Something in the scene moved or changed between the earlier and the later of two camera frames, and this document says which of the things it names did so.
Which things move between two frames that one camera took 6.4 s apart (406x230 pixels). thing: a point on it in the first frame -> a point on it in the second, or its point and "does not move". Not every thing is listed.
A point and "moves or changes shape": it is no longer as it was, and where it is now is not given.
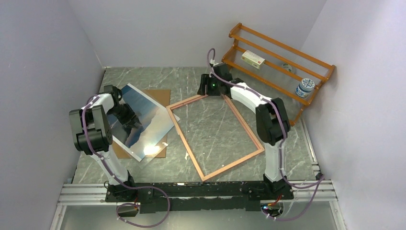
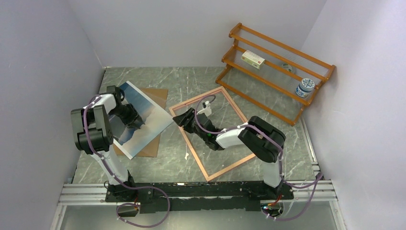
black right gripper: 205,79 -> 182,120
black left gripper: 130,116 does not move
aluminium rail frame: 319,192 does not move
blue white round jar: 305,86 does not move
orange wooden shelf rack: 285,70 does not move
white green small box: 253,59 does not move
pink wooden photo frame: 260,148 moves or changes shape
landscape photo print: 156,121 moves or changes shape
